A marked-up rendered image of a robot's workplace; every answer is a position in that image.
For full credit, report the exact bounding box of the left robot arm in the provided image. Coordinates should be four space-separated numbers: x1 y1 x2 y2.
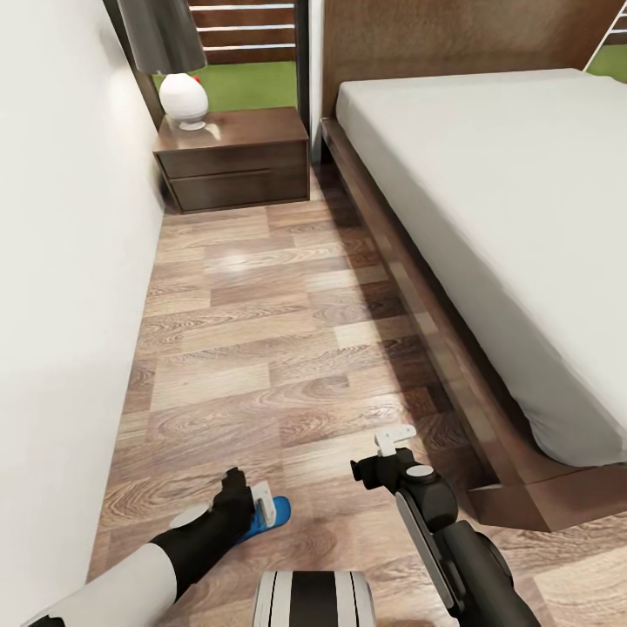
20 468 277 627

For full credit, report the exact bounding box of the sandal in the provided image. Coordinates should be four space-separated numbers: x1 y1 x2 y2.
237 496 291 544

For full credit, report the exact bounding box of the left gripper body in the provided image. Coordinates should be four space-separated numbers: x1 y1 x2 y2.
222 471 246 490

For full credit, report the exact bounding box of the robot trunk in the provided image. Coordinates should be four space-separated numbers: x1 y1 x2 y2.
251 571 377 627

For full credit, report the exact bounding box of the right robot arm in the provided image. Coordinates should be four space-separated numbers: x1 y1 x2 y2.
350 424 542 627

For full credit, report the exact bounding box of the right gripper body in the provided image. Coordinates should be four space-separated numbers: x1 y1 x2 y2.
358 448 414 490

